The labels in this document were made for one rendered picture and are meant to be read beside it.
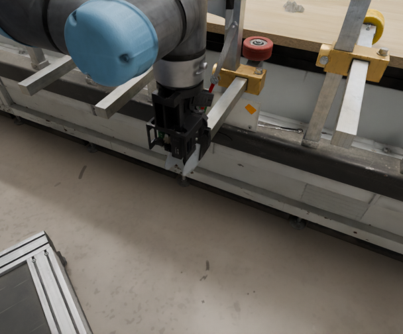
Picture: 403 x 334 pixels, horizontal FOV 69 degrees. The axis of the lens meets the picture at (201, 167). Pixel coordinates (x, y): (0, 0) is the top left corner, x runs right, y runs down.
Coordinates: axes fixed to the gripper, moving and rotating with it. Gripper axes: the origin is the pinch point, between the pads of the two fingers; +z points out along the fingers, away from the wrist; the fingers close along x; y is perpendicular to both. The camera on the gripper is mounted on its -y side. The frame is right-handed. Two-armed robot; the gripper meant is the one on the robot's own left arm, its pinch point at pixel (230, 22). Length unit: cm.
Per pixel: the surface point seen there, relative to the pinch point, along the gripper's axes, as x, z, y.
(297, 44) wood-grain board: -20.0, 12.5, -19.3
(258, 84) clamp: -2.9, 15.8, -8.1
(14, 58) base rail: -39, 31, 84
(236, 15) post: -6.1, 0.7, -1.4
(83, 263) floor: 11, 101, 58
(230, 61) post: -6.3, 11.9, -0.7
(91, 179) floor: -38, 101, 72
